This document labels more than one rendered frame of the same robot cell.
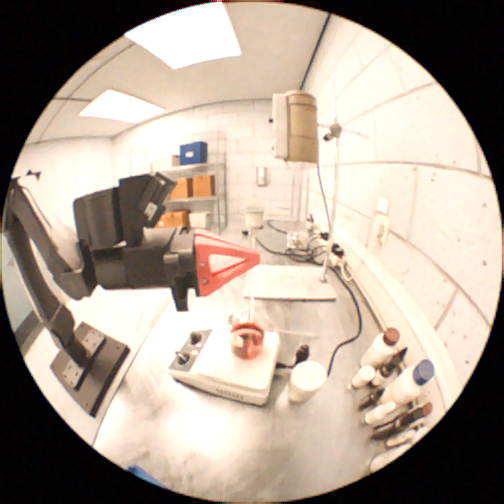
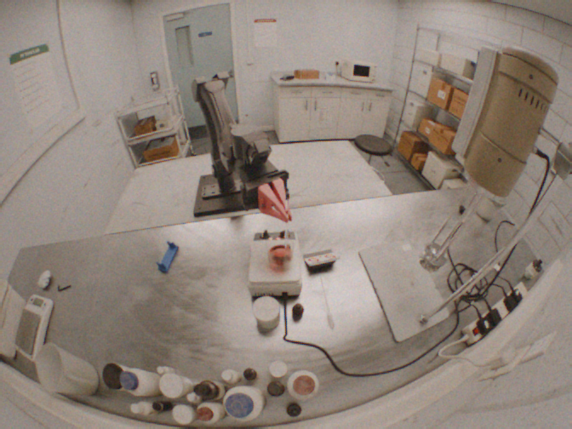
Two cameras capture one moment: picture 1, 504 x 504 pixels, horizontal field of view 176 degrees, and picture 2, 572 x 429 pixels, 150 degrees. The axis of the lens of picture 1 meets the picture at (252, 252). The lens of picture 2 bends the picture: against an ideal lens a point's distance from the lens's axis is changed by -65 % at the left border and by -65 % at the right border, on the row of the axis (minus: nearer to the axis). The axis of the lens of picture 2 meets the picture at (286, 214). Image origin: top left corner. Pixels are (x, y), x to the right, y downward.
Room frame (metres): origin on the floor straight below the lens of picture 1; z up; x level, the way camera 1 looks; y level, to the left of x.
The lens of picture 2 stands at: (0.12, -0.26, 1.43)
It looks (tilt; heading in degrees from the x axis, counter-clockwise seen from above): 46 degrees down; 73
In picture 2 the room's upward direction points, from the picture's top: straight up
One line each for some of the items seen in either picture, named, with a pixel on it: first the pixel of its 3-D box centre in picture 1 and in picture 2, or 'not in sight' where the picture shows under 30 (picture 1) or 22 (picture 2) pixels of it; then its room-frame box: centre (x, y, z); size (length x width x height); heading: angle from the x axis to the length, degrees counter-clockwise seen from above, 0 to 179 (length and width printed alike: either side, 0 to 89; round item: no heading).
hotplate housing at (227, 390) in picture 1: (226, 362); (274, 260); (0.18, 0.05, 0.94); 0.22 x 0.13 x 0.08; 76
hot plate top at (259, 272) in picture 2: (238, 354); (274, 260); (0.17, 0.02, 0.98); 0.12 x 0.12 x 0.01; 76
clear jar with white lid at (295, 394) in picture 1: (304, 384); (267, 313); (0.12, -0.09, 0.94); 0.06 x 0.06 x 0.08
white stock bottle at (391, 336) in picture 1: (381, 350); (302, 385); (0.15, -0.27, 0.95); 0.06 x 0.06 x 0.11
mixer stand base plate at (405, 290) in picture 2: (289, 280); (405, 283); (0.51, -0.13, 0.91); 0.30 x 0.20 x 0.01; 84
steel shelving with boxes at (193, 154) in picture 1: (175, 200); (454, 117); (2.43, 1.09, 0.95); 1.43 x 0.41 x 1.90; 84
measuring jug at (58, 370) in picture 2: not in sight; (72, 374); (-0.43, -0.22, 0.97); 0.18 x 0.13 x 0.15; 172
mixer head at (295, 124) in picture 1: (294, 129); (502, 119); (0.52, -0.12, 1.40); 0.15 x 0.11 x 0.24; 84
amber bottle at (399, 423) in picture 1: (398, 424); (209, 390); (-0.04, -0.24, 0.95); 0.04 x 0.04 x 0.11
